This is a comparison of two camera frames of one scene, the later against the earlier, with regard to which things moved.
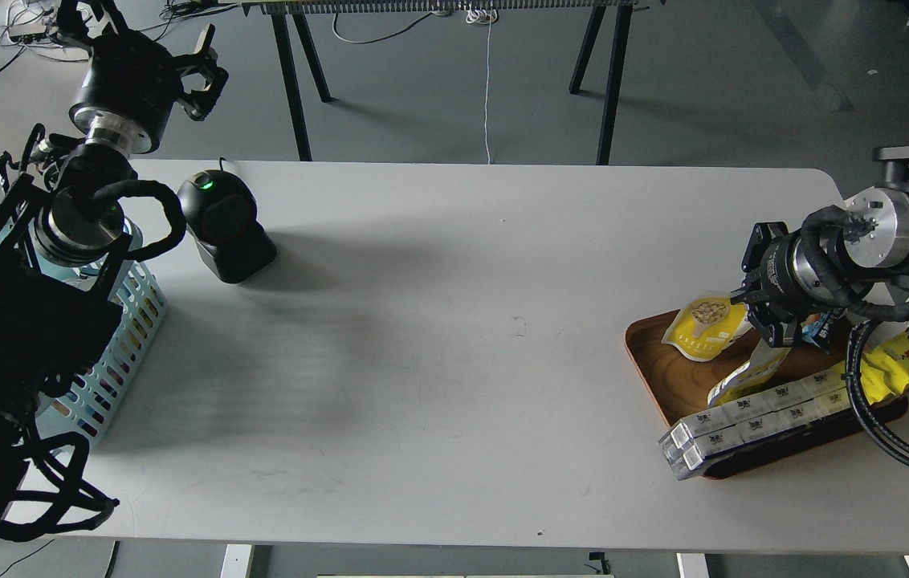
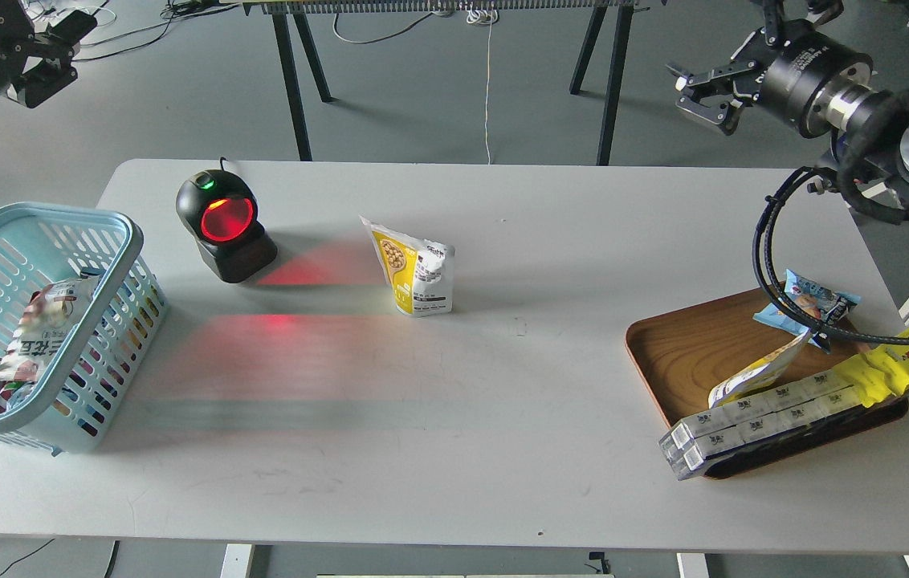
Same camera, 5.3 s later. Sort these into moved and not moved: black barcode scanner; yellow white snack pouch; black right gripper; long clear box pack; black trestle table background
Moved: black right gripper; yellow white snack pouch
Not moved: long clear box pack; black barcode scanner; black trestle table background
